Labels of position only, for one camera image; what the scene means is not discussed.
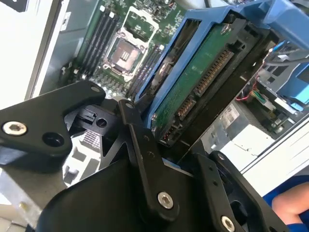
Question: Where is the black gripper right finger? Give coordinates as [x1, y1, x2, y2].
[180, 141, 290, 232]

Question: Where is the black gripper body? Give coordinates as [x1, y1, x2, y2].
[35, 159, 213, 232]

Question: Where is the hard disk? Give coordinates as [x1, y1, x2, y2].
[134, 0, 309, 177]

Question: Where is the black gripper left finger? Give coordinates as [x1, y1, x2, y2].
[0, 81, 181, 222]

